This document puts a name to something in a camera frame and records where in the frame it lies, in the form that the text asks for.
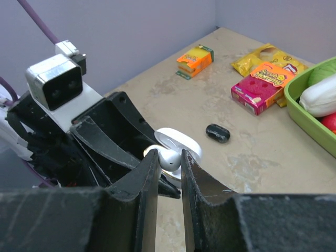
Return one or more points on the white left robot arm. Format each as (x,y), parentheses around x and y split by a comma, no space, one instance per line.
(10,139)

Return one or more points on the yellow chips bag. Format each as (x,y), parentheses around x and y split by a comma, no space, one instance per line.
(269,53)

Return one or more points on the black earbud charging case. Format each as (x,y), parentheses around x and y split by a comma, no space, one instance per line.
(217,133)

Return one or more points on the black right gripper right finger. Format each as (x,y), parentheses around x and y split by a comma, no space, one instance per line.
(216,218)

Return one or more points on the red toy tomato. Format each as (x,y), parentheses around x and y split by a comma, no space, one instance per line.
(329,122)

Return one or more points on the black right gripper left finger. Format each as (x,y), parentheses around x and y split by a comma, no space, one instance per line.
(121,217)

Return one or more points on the green round toy vegetable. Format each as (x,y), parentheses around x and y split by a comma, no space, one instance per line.
(321,72)

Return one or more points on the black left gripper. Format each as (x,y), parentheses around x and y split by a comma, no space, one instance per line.
(102,145)

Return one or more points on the green plastic tray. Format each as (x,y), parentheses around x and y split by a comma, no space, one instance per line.
(311,126)

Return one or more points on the orange sponge pack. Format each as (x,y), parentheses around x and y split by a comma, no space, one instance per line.
(194,61)

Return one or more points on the white earbud charging case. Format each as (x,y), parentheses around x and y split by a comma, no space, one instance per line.
(172,139)

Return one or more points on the red snack box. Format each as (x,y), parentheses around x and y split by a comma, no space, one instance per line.
(262,87)

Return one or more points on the green napa cabbage toy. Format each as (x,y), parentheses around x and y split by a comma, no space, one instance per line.
(319,99)

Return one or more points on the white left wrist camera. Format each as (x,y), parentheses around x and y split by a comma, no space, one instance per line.
(56,85)

